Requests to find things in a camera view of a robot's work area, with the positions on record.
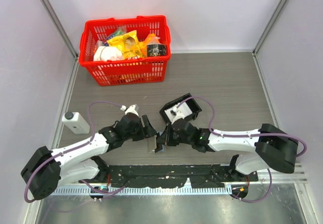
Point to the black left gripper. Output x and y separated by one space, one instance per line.
148 131

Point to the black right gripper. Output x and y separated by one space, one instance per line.
165 137

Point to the grey leather card holder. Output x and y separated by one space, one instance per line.
153 146

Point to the black card box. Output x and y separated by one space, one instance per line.
191 103

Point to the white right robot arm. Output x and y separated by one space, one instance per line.
258 149

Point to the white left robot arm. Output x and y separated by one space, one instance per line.
48 169

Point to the stack of white cards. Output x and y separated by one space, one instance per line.
183 109

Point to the red plastic shopping basket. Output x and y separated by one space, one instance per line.
150 69

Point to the white device with grey button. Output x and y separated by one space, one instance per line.
75 122

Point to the black labelled bottle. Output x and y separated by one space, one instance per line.
156 50

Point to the yellow snack bag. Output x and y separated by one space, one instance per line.
128 44

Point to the white crumpled plastic bag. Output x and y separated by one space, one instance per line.
108 53

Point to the orange snack packet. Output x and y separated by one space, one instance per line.
150 39

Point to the green blue snack packet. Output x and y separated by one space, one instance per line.
119 31

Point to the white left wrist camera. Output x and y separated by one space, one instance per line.
133 109

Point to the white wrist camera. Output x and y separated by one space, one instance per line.
176 115
133 109

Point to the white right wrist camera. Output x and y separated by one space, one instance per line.
176 115

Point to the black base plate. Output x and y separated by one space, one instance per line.
170 176

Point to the white slotted cable duct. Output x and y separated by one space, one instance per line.
78 190

